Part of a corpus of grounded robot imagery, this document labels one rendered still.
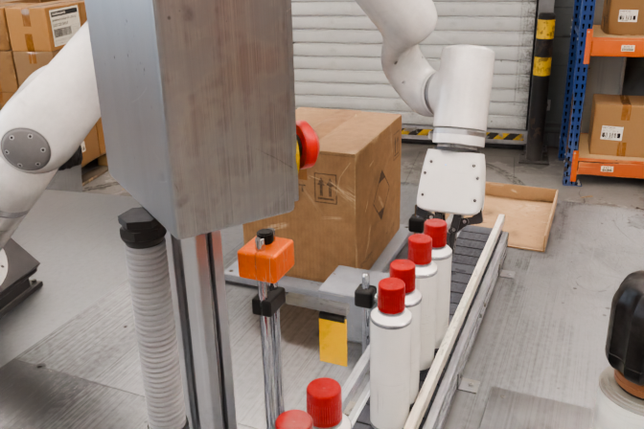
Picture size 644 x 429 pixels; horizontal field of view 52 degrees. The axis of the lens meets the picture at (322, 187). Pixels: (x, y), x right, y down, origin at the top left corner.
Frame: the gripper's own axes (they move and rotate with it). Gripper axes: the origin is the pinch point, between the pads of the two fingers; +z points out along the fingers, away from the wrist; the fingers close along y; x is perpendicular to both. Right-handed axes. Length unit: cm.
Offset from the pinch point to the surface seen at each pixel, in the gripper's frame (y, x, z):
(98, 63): -17, -64, -16
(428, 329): 1.5, -13.0, 11.2
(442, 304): 2.0, -7.8, 8.3
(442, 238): 1.5, -10.7, -1.7
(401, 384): 1.6, -26.1, 15.6
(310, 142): 1, -60, -12
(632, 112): 37, 333, -64
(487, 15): -61, 364, -128
